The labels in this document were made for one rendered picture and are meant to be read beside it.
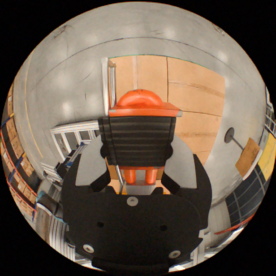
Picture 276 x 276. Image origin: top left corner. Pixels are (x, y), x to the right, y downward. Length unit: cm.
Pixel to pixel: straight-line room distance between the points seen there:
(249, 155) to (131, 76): 194
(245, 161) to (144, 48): 224
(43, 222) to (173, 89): 109
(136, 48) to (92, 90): 79
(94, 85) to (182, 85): 103
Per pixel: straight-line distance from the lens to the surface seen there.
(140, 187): 19
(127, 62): 67
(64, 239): 101
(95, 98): 132
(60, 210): 65
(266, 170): 755
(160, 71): 66
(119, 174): 16
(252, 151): 186
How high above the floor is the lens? 118
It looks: 58 degrees down
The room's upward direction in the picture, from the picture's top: 178 degrees counter-clockwise
